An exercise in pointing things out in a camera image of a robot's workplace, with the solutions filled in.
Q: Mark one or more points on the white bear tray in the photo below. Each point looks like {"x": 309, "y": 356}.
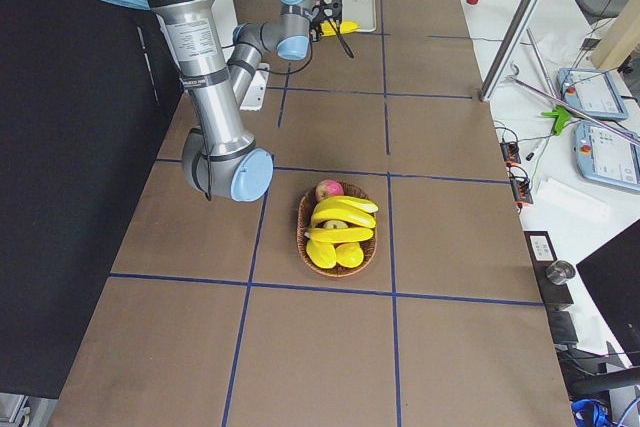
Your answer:
{"x": 363, "y": 12}

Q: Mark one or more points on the lower teach pendant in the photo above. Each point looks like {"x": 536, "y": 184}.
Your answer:
{"x": 604, "y": 157}

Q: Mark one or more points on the yellow banana with stem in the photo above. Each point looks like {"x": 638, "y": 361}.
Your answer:
{"x": 338, "y": 236}

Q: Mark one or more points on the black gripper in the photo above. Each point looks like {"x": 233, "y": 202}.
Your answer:
{"x": 317, "y": 27}

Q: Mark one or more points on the aluminium frame post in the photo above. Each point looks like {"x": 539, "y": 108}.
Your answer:
{"x": 517, "y": 26}

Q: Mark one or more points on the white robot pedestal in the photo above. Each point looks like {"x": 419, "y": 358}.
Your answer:
{"x": 226, "y": 21}

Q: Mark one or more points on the teach pendant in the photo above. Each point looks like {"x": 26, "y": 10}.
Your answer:
{"x": 593, "y": 92}
{"x": 604, "y": 157}

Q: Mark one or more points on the small metal cup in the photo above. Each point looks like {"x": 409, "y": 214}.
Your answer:
{"x": 560, "y": 272}

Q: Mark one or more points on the pink red apple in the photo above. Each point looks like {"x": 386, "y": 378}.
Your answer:
{"x": 328, "y": 188}

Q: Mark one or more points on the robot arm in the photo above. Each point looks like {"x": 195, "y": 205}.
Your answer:
{"x": 220, "y": 157}

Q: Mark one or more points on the pale yellow apple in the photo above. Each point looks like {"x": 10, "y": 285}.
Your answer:
{"x": 335, "y": 224}

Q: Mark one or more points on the yellow-green banana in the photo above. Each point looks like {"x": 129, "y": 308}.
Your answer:
{"x": 346, "y": 203}

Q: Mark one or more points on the upper teach pendant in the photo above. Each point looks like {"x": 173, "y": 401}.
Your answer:
{"x": 593, "y": 92}

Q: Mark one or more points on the brown wicker basket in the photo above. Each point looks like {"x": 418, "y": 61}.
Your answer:
{"x": 305, "y": 210}

